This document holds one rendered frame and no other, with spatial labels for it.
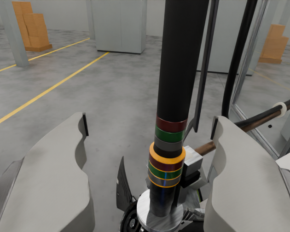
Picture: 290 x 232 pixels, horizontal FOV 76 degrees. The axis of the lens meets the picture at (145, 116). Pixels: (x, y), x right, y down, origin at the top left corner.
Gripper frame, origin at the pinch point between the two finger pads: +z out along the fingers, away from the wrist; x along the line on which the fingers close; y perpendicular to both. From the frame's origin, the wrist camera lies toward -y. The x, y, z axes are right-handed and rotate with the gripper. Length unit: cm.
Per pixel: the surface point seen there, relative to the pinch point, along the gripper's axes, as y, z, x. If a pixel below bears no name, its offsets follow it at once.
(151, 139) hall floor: 165, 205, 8
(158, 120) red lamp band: 4.2, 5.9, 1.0
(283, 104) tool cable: 10.7, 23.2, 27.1
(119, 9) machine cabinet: 16, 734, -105
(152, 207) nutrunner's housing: 18.7, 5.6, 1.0
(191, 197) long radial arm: 55, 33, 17
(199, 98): 1.8, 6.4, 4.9
